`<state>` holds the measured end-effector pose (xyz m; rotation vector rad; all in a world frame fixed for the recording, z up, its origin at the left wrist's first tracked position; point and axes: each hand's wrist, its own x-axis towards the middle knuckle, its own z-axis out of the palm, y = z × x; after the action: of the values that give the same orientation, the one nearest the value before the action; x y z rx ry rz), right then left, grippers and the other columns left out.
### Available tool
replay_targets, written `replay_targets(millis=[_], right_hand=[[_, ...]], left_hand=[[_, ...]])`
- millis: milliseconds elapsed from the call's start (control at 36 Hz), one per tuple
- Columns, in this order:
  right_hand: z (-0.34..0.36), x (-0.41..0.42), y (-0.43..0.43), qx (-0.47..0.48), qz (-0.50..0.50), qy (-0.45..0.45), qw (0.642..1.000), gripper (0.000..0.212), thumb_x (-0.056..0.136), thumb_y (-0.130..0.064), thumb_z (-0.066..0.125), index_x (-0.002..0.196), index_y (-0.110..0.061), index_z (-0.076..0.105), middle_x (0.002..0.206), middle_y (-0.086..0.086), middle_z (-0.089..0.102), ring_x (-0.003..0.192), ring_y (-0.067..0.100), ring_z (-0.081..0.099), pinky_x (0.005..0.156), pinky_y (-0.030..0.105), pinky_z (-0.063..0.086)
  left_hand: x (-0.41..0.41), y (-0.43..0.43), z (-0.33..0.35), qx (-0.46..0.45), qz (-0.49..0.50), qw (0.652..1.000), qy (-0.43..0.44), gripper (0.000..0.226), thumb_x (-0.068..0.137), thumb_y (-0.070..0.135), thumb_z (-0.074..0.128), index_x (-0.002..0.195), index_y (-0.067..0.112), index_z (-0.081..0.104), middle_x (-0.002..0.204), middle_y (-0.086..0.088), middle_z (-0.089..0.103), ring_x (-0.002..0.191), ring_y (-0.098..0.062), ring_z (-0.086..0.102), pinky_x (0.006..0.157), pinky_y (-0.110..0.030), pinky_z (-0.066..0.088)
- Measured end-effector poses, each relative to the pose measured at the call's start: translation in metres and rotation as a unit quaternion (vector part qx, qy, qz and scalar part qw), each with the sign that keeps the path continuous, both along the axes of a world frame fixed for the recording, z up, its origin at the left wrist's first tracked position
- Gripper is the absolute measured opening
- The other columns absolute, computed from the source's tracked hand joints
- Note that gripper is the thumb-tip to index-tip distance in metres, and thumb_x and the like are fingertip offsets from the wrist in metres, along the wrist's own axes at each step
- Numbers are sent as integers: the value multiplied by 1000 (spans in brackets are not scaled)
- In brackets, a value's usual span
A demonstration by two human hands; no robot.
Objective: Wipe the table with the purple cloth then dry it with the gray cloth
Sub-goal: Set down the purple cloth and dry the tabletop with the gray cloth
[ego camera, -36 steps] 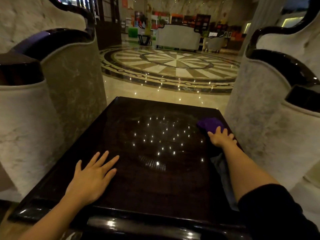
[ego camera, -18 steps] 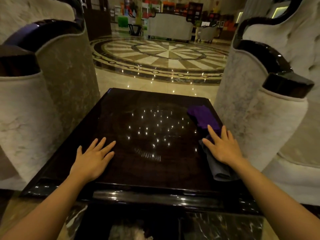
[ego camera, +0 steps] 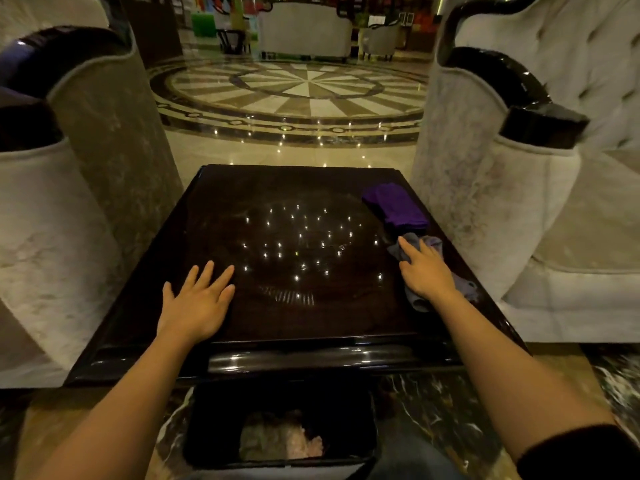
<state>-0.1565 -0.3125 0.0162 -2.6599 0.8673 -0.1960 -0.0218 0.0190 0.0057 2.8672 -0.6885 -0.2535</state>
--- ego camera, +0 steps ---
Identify person's left hand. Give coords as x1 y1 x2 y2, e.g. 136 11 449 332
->
156 260 236 345

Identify person's right hand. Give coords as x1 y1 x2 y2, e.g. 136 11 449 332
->
397 236 459 303

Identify gray cloth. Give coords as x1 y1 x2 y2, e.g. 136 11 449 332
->
387 232 480 313

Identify purple cloth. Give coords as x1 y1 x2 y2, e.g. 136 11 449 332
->
361 182 430 232

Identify person's right forearm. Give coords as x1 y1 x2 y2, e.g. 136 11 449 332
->
432 289 616 461

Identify person's left forearm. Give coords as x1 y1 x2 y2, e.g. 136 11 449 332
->
29 329 193 480

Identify beige velvet sofa, black trim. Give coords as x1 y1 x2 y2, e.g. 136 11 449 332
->
0 0 185 389
409 0 640 344

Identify crumpled waste paper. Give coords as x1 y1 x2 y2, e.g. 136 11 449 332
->
239 409 325 463

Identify black and white trash bin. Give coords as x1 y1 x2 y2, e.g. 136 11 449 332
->
182 379 379 480

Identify blue jeans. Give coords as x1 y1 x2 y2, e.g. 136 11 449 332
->
367 434 471 480

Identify black sleeve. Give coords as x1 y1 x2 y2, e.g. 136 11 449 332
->
517 424 640 480

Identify small white lobby armchair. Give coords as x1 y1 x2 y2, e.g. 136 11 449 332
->
361 23 401 61

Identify black lobby side table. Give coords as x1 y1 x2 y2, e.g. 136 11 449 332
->
217 28 249 55

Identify white tufted lobby sofa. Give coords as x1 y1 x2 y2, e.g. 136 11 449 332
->
257 2 353 61

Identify green box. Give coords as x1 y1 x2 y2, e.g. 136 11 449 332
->
191 13 217 38

